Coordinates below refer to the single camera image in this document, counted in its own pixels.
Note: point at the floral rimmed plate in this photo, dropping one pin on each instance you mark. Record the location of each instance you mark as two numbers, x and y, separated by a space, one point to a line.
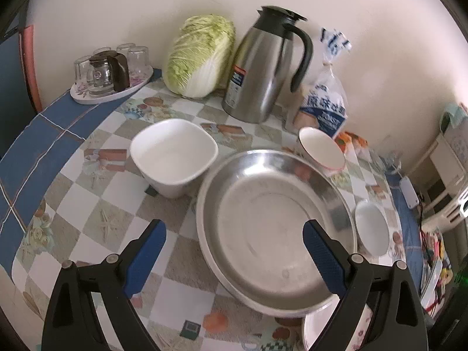
321 327

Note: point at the colourful clutter pile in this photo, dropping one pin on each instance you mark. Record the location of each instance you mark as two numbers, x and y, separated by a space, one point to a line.
435 263

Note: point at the large stainless steel basin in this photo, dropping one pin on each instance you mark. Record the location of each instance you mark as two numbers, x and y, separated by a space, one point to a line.
263 219

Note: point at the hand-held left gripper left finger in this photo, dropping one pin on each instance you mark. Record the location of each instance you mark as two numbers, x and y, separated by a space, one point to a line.
146 256

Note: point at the napa cabbage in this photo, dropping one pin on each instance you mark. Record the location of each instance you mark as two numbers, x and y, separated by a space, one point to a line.
197 58

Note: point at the orange snack packet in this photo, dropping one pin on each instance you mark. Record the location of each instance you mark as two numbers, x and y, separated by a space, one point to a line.
345 139
360 140

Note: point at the bagged sliced bread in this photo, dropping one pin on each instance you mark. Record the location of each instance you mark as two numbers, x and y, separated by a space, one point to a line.
323 109

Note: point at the red rimmed small bowl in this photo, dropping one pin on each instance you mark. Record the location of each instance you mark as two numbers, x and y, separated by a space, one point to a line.
321 150

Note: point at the stainless steel thermos jug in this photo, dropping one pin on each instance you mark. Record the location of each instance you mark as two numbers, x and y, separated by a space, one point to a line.
252 76

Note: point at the white rectangular device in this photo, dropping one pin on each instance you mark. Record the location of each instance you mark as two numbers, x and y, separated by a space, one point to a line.
409 192

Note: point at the white square bowl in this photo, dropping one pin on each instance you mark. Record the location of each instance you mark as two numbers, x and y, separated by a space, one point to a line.
172 153

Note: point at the clear glass jar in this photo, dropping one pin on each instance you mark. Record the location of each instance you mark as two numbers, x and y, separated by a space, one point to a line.
391 159

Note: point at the pink curved bar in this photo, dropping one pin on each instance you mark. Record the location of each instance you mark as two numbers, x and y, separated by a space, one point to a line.
32 69

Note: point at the plain white small bowl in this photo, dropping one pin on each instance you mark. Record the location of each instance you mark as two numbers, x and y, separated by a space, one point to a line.
371 230

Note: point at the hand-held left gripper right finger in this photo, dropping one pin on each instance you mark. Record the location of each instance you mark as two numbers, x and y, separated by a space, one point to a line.
323 259

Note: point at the clear drinking glass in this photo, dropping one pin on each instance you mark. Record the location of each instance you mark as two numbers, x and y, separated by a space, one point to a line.
124 48
139 60
81 71

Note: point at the floral oval tray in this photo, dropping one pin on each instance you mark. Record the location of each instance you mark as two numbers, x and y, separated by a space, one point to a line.
95 98

